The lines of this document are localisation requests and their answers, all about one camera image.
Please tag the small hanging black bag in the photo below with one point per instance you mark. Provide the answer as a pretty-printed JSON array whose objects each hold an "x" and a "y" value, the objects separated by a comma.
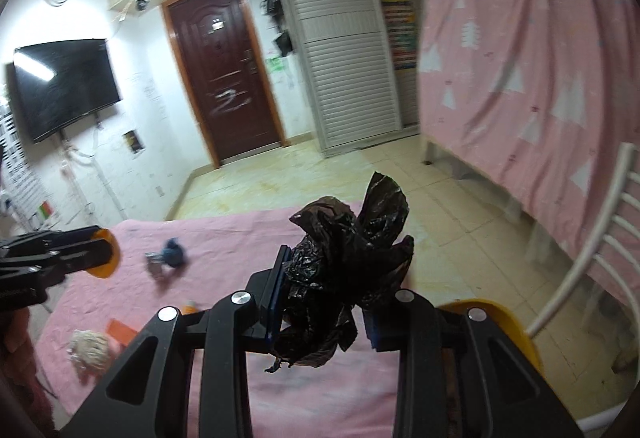
[{"x": 283, "y": 44}]

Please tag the orange box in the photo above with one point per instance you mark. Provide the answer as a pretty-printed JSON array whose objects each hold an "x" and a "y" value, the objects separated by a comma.
[{"x": 121, "y": 331}]

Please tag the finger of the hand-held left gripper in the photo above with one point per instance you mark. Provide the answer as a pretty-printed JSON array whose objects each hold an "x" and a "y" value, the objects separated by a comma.
[
  {"x": 60, "y": 238},
  {"x": 75, "y": 258}
]

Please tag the white chair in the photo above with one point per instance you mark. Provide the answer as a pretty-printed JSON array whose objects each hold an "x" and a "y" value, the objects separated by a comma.
[{"x": 607, "y": 228}]

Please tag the black plastic bag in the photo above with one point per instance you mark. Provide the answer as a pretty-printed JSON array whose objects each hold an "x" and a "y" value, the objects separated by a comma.
[{"x": 330, "y": 263}]

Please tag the white louvered wardrobe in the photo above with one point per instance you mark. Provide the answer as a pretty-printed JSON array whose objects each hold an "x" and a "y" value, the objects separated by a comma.
[{"x": 345, "y": 68}]

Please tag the yellow bin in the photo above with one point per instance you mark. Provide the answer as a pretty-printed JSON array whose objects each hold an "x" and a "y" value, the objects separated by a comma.
[{"x": 505, "y": 318}]

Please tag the person's left forearm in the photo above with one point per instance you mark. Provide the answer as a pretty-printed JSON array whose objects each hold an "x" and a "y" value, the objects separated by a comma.
[{"x": 17, "y": 358}]

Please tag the pink printed curtain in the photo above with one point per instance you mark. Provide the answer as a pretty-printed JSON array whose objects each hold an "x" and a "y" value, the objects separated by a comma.
[{"x": 525, "y": 68}]

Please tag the colourful grid poster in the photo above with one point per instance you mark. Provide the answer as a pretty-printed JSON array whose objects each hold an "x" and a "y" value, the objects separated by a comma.
[{"x": 400, "y": 33}]

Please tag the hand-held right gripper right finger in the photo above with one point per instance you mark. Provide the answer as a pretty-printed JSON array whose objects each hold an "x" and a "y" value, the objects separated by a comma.
[{"x": 372, "y": 333}]

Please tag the eye chart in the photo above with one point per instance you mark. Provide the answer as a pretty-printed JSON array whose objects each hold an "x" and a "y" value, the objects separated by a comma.
[{"x": 20, "y": 168}]

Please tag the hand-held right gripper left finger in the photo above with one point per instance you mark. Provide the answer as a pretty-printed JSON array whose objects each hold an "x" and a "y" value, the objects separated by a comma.
[{"x": 275, "y": 308}]

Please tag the dark red door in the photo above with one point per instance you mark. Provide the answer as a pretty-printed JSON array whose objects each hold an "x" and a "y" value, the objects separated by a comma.
[{"x": 225, "y": 83}]

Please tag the red green sticker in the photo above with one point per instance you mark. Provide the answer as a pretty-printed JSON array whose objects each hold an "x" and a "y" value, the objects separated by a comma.
[{"x": 45, "y": 210}]

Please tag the black wall television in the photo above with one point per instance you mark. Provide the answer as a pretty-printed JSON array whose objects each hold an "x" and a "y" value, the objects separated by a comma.
[{"x": 65, "y": 88}]

